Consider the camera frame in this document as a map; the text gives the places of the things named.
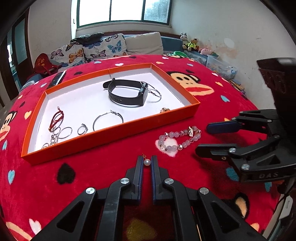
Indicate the orange shallow box tray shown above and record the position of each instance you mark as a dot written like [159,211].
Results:
[84,105]

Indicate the black smart band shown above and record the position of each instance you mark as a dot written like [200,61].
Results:
[127,92]

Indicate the black remote control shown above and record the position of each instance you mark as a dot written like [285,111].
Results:
[57,79]

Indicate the pearl drop earring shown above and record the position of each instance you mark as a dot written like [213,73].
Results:
[147,161]

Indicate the red embroidered bag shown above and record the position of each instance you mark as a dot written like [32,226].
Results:
[43,66]

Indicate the green plastic bowl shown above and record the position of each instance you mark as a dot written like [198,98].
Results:
[179,54]

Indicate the beige cushion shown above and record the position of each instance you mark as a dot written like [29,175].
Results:
[144,44]

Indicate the stuffed toy pile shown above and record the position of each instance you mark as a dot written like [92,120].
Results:
[192,45]

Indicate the silver linked hoop earrings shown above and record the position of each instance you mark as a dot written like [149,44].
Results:
[57,135]

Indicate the butterfly pillow right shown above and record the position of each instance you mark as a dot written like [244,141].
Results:
[109,47]

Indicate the black cloth on pillows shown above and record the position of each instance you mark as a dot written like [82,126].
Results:
[88,39]

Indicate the clear plastic storage box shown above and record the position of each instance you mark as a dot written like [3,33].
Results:
[222,68]

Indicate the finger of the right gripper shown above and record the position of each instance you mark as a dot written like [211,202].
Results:
[216,152]
[231,126]

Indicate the butterfly pillow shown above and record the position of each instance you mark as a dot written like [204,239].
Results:
[68,55]
[109,47]

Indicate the green framed window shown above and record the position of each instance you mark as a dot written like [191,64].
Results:
[91,12]

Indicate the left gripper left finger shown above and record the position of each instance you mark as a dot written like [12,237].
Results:
[133,182]

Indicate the dark wooden door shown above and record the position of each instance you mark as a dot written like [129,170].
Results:
[16,63]

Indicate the butterfly pillow left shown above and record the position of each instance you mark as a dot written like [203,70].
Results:
[68,55]

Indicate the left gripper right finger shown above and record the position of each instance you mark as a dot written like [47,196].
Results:
[160,182]

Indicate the red monkey print blanket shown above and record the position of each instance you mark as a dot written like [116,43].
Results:
[31,196]

